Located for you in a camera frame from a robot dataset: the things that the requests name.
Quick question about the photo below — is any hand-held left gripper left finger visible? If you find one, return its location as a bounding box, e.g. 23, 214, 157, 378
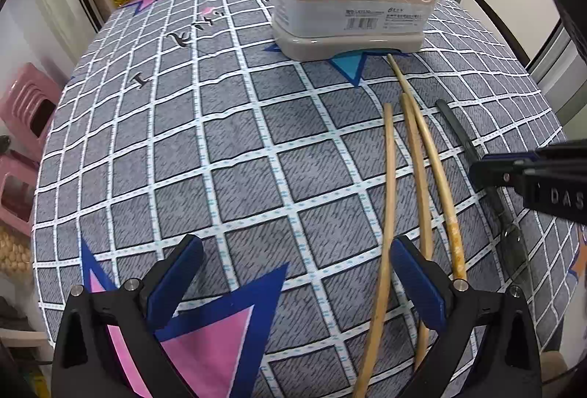
50, 234, 205, 398

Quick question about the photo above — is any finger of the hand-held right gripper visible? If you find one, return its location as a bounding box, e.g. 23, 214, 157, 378
470, 159, 535, 193
481, 149, 541, 162

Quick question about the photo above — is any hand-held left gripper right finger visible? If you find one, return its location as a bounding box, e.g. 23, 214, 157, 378
390, 235, 544, 398

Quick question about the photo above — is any steel spoon black handle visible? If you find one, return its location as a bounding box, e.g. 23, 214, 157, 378
435, 99, 528, 263

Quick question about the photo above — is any plain wooden chopstick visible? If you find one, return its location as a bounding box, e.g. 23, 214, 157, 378
386, 53, 468, 282
353, 102, 399, 398
399, 93, 435, 373

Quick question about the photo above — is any grey checked star tablecloth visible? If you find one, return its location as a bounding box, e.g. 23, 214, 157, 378
31, 0, 587, 398

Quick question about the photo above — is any bag of pale yellow balls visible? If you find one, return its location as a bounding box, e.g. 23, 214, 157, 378
0, 224, 33, 275

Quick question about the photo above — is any pink plastic stool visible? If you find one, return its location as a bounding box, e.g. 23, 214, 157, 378
0, 63, 62, 160
0, 152, 40, 234

